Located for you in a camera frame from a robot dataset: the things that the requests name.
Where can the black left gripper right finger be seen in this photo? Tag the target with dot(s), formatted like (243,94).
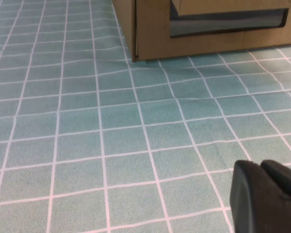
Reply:
(286,179)

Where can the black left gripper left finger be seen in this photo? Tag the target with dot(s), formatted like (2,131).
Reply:
(249,206)

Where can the cardboard drawer with window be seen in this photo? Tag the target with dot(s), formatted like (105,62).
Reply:
(155,31)

